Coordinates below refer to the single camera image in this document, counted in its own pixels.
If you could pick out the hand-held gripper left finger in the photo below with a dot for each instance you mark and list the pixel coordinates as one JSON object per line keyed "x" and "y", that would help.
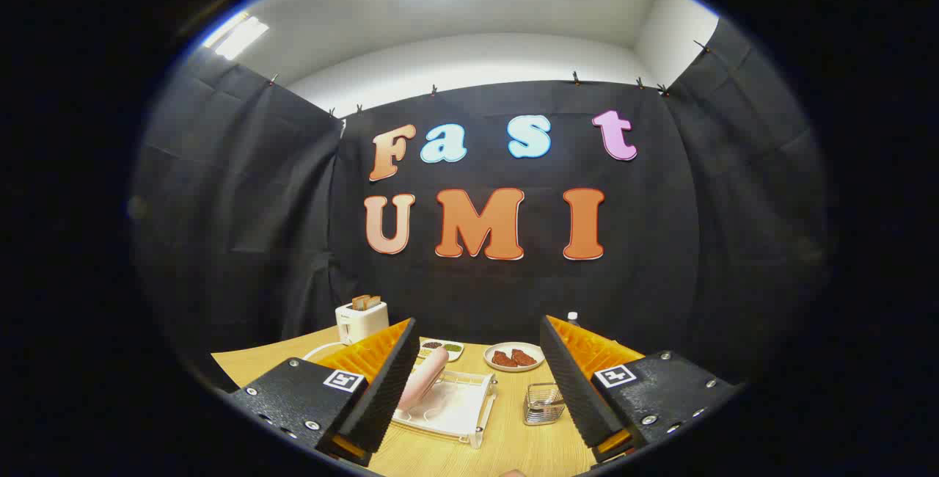
{"x": 381, "y": 396}

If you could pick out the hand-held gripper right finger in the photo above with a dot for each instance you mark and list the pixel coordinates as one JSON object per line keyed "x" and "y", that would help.
{"x": 576, "y": 396}

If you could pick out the pink plate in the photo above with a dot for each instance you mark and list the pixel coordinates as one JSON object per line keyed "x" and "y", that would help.
{"x": 424, "y": 381}

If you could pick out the white oval plate with meat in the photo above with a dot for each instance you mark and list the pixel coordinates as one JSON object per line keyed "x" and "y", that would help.
{"x": 513, "y": 368}

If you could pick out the white divided dish with beans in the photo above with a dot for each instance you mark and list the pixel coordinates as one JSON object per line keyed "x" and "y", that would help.
{"x": 442, "y": 348}

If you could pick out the red-brown meat piece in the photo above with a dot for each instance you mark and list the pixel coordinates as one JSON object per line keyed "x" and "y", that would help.
{"x": 524, "y": 357}
{"x": 503, "y": 359}

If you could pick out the white toaster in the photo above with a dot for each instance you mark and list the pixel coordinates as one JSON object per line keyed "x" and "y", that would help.
{"x": 361, "y": 324}

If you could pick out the black backdrop cloth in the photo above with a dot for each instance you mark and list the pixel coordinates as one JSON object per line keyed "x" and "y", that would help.
{"x": 513, "y": 293}

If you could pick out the narrow ceiling light panel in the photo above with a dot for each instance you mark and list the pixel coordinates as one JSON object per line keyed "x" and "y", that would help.
{"x": 238, "y": 37}

